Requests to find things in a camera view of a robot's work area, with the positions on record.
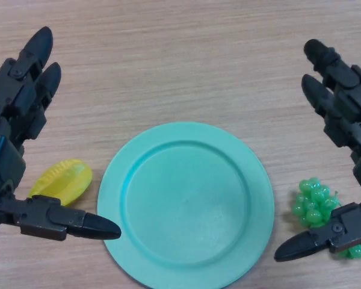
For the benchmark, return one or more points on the yellow starfruit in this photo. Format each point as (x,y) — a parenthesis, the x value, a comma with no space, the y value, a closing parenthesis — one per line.
(63,183)

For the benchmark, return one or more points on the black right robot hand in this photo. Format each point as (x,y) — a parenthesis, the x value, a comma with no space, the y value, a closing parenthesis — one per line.
(346,99)

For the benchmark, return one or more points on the green round plate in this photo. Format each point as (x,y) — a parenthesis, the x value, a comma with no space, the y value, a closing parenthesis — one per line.
(185,204)

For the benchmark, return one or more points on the green grapes bunch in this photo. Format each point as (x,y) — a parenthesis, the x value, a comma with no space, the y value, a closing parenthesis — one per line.
(311,204)

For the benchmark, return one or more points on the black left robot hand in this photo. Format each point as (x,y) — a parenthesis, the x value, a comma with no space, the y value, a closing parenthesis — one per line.
(15,96)

